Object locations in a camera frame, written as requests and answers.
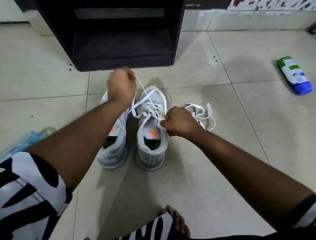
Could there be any person's right hand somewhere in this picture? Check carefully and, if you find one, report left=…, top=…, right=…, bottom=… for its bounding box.
left=160, top=106, right=202, bottom=139

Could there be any person's left forearm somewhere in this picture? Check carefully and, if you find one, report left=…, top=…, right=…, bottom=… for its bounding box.
left=24, top=99, right=129, bottom=191

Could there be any person's right foot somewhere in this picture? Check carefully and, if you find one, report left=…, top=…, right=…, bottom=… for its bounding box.
left=159, top=205, right=191, bottom=238

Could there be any dark brown wooden cabinet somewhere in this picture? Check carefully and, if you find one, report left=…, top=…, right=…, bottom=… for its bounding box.
left=14, top=0, right=231, bottom=13

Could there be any white shoelace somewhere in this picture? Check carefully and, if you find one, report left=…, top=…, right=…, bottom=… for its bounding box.
left=130, top=74, right=168, bottom=130
left=184, top=103, right=216, bottom=132

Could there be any grey sneaker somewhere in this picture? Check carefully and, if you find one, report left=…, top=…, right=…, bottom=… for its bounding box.
left=135, top=85, right=169, bottom=171
left=96, top=90, right=132, bottom=169

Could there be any white floral patterned sheet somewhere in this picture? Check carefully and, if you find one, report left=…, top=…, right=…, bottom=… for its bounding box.
left=226, top=0, right=316, bottom=12

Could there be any blue transparent bottle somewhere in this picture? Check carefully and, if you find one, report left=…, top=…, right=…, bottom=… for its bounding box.
left=0, top=126, right=57, bottom=164

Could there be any green blue white bottle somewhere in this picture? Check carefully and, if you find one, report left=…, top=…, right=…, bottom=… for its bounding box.
left=277, top=56, right=313, bottom=96

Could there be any person's right forearm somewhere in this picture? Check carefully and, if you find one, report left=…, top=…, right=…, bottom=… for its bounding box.
left=190, top=128, right=316, bottom=231

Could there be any zebra striped garment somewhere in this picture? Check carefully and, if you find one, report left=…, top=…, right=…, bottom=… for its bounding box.
left=0, top=151, right=316, bottom=240

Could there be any black open shelf box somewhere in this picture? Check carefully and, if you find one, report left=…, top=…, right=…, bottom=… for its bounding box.
left=34, top=0, right=186, bottom=72

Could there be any person's left hand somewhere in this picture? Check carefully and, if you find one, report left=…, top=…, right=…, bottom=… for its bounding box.
left=106, top=67, right=138, bottom=108

